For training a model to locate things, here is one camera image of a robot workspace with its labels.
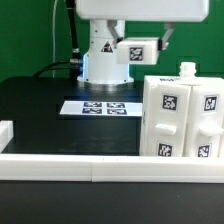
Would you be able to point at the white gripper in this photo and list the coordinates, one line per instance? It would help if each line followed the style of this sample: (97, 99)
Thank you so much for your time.
(169, 11)

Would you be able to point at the white cabinet top block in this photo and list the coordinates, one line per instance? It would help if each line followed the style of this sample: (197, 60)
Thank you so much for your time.
(138, 51)

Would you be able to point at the white cabinet body box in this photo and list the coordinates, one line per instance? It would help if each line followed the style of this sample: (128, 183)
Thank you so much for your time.
(186, 77)

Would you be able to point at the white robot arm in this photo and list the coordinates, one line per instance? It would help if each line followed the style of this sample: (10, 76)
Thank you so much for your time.
(106, 63)

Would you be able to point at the white base marker sheet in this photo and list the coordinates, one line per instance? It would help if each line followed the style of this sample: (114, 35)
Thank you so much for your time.
(99, 108)

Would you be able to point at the white obstacle fence left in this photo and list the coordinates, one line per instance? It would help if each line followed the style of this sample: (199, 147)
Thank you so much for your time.
(6, 134)

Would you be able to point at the white obstacle fence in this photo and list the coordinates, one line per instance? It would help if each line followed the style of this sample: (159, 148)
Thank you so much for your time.
(6, 134)
(110, 168)

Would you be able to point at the white obstacle fence front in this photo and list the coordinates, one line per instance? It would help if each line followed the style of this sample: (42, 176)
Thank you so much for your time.
(110, 168)

